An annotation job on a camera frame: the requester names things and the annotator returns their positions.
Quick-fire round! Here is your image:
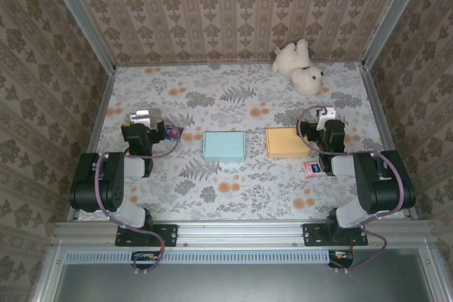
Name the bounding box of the floral table cover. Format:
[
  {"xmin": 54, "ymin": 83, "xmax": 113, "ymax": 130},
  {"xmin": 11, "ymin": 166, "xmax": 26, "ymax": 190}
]
[{"xmin": 76, "ymin": 62, "xmax": 408, "ymax": 222}]

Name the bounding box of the pink packet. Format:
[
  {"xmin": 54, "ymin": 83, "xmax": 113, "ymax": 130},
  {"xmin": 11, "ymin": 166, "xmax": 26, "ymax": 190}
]
[{"xmin": 302, "ymin": 160, "xmax": 326, "ymax": 178}]

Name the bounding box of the grey metal sheet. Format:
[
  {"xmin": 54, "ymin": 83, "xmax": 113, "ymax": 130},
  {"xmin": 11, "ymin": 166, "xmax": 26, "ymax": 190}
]
[{"xmin": 52, "ymin": 262, "xmax": 437, "ymax": 302}]

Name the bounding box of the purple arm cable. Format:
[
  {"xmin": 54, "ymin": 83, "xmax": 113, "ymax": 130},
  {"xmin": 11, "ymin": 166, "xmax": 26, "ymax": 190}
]
[
  {"xmin": 94, "ymin": 116, "xmax": 182, "ymax": 277},
  {"xmin": 296, "ymin": 105, "xmax": 405, "ymax": 274}
]

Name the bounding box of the aluminium side rail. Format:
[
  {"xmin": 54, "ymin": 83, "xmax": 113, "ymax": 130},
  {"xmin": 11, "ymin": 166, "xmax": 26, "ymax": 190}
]
[
  {"xmin": 360, "ymin": 64, "xmax": 419, "ymax": 221},
  {"xmin": 67, "ymin": 68, "xmax": 117, "ymax": 222}
]

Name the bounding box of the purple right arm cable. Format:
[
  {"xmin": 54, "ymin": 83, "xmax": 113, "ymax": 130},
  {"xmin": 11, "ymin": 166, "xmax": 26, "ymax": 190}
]
[{"xmin": 296, "ymin": 105, "xmax": 405, "ymax": 274}]

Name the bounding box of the aluminium frame post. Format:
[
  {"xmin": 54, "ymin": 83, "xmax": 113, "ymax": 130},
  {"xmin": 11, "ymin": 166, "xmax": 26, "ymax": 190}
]
[
  {"xmin": 41, "ymin": 0, "xmax": 117, "ymax": 74},
  {"xmin": 361, "ymin": 0, "xmax": 432, "ymax": 69}
]

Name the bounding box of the black cable connector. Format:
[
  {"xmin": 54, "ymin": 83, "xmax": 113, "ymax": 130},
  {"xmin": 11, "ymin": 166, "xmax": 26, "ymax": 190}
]
[
  {"xmin": 131, "ymin": 250, "xmax": 161, "ymax": 270},
  {"xmin": 328, "ymin": 249, "xmax": 355, "ymax": 269}
]

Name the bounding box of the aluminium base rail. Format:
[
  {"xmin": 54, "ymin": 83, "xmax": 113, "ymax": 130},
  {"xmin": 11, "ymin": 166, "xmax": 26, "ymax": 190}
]
[{"xmin": 52, "ymin": 220, "xmax": 433, "ymax": 248}]

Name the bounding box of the teal paper box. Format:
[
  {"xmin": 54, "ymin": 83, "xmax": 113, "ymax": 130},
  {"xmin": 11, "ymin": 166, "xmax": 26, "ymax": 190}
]
[{"xmin": 202, "ymin": 131, "xmax": 247, "ymax": 162}]

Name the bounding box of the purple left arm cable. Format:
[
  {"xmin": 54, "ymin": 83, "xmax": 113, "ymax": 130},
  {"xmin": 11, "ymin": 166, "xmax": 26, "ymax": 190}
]
[{"xmin": 94, "ymin": 116, "xmax": 182, "ymax": 277}]

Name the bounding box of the grey slotted cable duct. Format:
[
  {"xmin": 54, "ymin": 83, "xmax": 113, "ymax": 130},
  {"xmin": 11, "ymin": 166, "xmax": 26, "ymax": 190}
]
[{"xmin": 64, "ymin": 249, "xmax": 333, "ymax": 265}]

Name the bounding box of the white plush bear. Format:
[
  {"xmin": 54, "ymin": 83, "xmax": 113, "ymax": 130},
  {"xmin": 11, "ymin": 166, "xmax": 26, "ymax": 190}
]
[{"xmin": 271, "ymin": 38, "xmax": 326, "ymax": 97}]

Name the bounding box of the orange paper box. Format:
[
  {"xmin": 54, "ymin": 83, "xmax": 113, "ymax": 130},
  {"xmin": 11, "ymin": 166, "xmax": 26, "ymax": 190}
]
[{"xmin": 265, "ymin": 127, "xmax": 311, "ymax": 160}]

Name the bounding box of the small blue card box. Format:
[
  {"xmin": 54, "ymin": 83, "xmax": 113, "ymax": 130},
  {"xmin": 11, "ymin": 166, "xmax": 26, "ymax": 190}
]
[{"xmin": 164, "ymin": 124, "xmax": 185, "ymax": 143}]

